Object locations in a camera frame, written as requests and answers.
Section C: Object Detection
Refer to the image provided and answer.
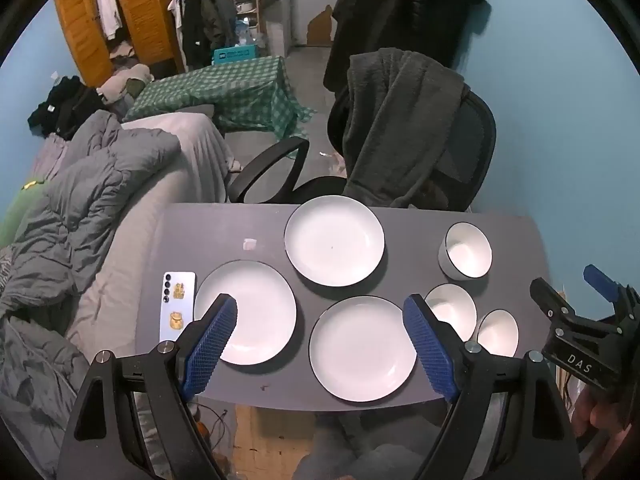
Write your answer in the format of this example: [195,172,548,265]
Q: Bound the person's grey trousers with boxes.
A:
[292,410,451,480]

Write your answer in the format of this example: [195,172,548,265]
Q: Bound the dark grey towel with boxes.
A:
[342,47,471,209]

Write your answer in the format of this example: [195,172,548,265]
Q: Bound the black jacket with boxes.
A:
[180,0,211,68]

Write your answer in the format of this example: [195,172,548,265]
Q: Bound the green checked tablecloth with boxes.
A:
[122,55,317,141]

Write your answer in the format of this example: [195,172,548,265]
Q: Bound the beige clothes pile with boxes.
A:
[95,62,156,106]

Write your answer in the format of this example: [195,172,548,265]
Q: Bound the black clothes pile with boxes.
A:
[27,76,106,141]

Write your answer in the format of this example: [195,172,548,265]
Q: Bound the green pillow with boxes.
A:
[0,180,51,248]

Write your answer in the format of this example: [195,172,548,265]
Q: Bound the white bowl with black rim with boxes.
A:
[476,308,520,358]
[438,221,493,281]
[423,283,478,342]

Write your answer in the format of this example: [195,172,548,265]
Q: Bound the white hanging shirt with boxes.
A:
[95,0,124,41]

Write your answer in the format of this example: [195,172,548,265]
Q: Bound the black hanging coats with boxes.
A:
[322,0,486,93]

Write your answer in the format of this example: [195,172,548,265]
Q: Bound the dark green jacket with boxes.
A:
[200,0,238,48]

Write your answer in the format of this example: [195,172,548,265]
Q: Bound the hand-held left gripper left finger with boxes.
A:
[56,292,238,480]

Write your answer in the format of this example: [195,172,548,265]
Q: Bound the grey duvet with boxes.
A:
[0,109,182,480]

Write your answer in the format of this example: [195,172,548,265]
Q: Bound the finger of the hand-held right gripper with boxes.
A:
[530,277,576,328]
[583,264,640,321]

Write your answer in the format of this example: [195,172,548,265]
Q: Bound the light blue smartphone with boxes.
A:
[159,271,197,345]

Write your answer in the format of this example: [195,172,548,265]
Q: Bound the light grey bed sheet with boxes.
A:
[65,112,246,361]

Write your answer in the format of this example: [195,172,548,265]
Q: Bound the orange wooden wardrobe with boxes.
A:
[52,0,186,88]

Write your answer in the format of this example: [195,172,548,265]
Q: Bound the teal plastic crate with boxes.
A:
[212,45,261,64]

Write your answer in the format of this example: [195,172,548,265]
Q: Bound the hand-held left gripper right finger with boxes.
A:
[402,294,583,480]

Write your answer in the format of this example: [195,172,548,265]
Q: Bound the black mesh office chair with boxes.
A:
[227,90,497,213]

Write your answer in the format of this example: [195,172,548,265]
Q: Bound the grey door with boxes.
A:
[281,0,345,47]

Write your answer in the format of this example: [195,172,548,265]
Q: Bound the person's right hand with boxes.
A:
[574,394,636,438]

